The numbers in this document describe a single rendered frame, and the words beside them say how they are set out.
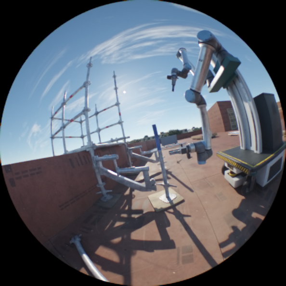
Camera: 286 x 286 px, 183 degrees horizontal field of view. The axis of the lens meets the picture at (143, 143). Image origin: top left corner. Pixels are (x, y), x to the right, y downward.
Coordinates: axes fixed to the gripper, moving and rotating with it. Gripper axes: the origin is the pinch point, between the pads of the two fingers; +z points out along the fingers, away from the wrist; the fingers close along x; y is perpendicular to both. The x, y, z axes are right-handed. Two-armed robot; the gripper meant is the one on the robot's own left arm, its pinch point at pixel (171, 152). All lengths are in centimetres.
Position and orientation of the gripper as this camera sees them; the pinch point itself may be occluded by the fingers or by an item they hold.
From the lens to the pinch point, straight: 82.0
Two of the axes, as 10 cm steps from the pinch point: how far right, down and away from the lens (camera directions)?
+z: -9.5, 2.1, 2.3
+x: -2.2, 0.5, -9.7
